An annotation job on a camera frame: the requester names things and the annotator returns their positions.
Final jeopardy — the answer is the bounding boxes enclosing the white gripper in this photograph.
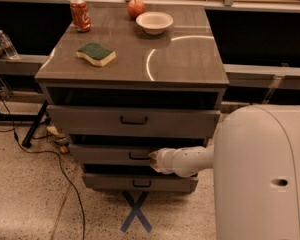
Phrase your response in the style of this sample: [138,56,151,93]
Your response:
[149,148,175,174]

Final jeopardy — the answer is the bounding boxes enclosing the grey drawer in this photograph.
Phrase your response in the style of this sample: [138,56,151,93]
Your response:
[82,164,199,193]
[48,105,220,139]
[70,134,207,166]

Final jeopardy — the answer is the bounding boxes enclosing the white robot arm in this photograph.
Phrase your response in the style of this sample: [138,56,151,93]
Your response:
[149,105,300,240]

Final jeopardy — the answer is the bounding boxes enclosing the grey bottom drawer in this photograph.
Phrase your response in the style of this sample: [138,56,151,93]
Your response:
[82,164,199,193]

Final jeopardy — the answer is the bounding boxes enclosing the grey drawer cabinet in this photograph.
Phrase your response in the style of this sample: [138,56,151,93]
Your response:
[34,4,230,194]

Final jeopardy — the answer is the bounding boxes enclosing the grey top drawer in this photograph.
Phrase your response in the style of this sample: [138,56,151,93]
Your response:
[48,105,220,139]

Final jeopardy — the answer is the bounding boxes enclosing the blue tape cross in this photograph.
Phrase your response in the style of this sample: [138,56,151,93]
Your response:
[120,191,153,233]

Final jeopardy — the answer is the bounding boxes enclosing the power strip on floor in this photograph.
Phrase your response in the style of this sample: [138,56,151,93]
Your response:
[47,125,69,154]

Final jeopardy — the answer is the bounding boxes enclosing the green yellow sponge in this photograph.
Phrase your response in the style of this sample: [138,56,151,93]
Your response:
[76,42,116,67]

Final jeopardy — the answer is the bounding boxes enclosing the black table leg left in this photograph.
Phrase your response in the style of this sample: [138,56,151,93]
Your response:
[22,101,48,148]

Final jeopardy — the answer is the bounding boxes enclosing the white bowl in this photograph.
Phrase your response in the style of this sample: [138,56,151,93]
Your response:
[136,12,174,35]

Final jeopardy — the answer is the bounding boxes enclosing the red apple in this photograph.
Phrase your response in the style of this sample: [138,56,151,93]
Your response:
[127,0,146,19]

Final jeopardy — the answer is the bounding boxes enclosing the orange soda can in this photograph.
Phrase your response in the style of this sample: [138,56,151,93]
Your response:
[70,0,91,33]

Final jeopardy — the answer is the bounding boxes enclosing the grey side shelf left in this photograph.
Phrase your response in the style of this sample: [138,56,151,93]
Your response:
[0,54,48,76]

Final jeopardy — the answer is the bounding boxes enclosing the clear water bottle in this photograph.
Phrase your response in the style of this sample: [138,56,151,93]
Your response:
[0,30,19,59]

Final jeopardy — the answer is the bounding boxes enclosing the black floor cable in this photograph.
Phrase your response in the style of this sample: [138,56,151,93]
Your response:
[0,83,87,240]

